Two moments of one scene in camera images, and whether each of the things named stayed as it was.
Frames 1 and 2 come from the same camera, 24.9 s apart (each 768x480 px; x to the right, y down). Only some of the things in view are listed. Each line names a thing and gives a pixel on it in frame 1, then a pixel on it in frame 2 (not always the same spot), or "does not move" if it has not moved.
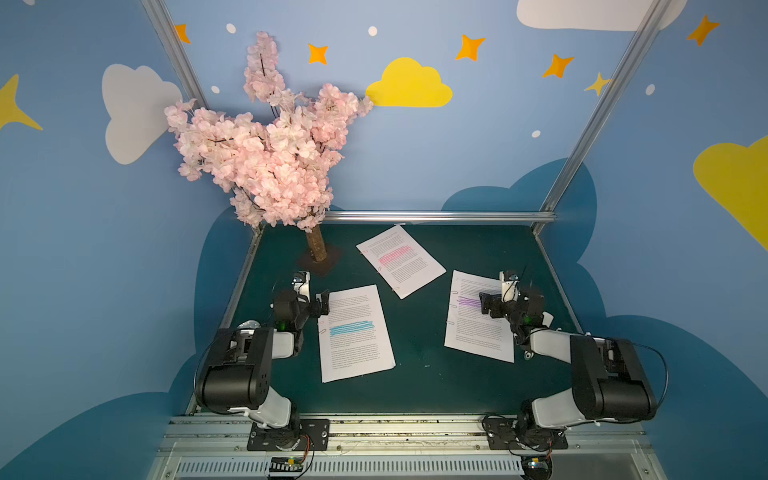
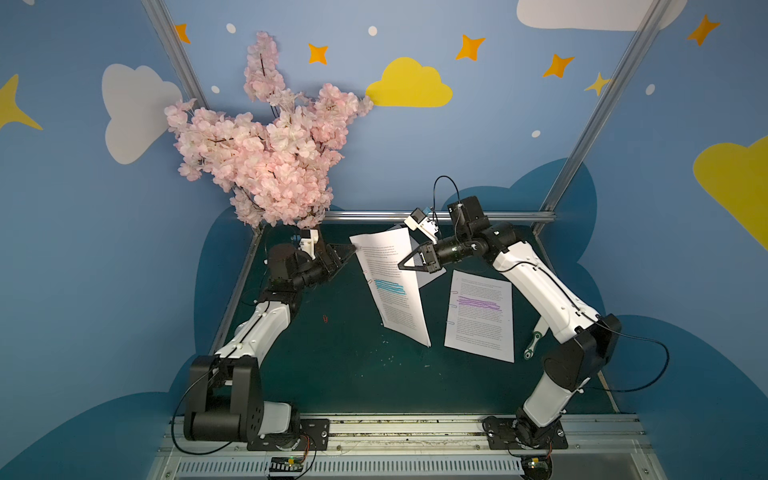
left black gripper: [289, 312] to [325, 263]
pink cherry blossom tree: [275, 159] does not move
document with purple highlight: [470, 330] does not move
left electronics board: [283, 464] does not move
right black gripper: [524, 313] to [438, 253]
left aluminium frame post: [176, 48] does not move
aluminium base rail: [616, 446] does not move
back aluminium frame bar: [510, 216] does not move
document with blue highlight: [353, 337] to [390, 268]
